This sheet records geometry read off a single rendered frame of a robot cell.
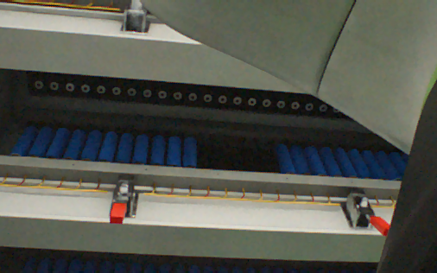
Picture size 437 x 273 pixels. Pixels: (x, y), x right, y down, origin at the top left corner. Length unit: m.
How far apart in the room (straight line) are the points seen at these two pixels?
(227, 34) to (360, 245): 0.43
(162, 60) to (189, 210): 0.17
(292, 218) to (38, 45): 0.33
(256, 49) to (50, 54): 0.36
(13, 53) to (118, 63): 0.10
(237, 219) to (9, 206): 0.24
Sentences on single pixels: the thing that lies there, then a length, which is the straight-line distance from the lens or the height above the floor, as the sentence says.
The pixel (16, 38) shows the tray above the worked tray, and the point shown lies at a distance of 0.50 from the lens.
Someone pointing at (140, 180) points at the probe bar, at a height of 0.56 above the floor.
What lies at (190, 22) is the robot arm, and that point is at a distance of 0.16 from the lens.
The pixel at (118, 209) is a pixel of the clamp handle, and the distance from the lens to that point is 0.45.
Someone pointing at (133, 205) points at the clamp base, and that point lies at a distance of 0.51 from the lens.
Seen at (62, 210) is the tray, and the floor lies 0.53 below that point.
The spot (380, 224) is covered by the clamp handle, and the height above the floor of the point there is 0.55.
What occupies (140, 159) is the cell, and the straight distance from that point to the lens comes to 0.56.
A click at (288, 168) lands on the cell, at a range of 0.58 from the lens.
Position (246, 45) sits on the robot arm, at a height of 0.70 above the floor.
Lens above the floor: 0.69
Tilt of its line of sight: 8 degrees down
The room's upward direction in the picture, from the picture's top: 5 degrees clockwise
